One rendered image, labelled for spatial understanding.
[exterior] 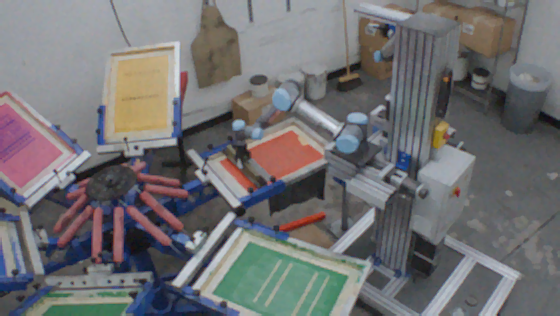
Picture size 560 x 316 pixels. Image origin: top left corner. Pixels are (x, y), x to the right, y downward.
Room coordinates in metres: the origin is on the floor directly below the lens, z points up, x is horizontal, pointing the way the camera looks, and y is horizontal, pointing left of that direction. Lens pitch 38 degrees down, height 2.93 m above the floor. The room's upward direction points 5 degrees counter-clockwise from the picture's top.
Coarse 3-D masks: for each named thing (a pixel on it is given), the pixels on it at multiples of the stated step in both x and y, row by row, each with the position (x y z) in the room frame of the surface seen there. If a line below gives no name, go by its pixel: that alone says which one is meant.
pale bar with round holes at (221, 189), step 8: (192, 152) 2.56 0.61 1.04; (192, 160) 2.50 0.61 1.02; (200, 160) 2.47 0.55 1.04; (200, 168) 2.38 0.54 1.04; (208, 168) 2.37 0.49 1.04; (216, 176) 2.29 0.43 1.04; (216, 184) 2.21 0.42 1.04; (224, 192) 2.13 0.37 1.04; (224, 200) 2.10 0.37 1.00; (232, 200) 2.05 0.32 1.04; (232, 208) 2.01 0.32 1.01
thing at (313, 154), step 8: (304, 152) 2.57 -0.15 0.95; (312, 152) 2.56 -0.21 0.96; (304, 160) 2.48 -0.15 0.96; (312, 160) 2.48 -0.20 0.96; (264, 168) 2.43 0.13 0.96; (288, 168) 2.41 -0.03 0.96; (296, 168) 2.41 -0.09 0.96; (240, 176) 2.37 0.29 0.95; (280, 176) 2.34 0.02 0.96; (240, 184) 2.29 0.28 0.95; (248, 184) 2.28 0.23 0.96; (248, 192) 2.20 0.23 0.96
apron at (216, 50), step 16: (208, 16) 4.48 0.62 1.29; (208, 32) 4.46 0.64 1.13; (224, 32) 4.54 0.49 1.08; (192, 48) 4.35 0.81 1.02; (208, 48) 4.43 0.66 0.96; (224, 48) 4.50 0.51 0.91; (208, 64) 4.40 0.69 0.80; (224, 64) 4.48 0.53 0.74; (240, 64) 4.58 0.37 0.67; (208, 80) 4.39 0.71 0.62; (224, 80) 4.48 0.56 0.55
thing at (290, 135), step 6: (288, 132) 2.83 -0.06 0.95; (294, 132) 2.82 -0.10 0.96; (276, 138) 2.76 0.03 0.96; (282, 138) 2.76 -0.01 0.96; (288, 138) 2.75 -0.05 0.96; (294, 138) 2.75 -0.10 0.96; (258, 144) 2.71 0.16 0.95; (264, 144) 2.70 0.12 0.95; (270, 144) 2.70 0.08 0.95; (294, 144) 2.67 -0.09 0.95; (300, 144) 2.67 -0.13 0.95; (252, 150) 2.64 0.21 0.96; (252, 156) 2.58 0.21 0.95; (222, 162) 2.53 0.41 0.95; (228, 162) 2.53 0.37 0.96; (258, 162) 2.50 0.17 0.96; (228, 168) 2.46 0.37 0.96; (234, 168) 2.46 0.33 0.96; (234, 174) 2.39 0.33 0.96
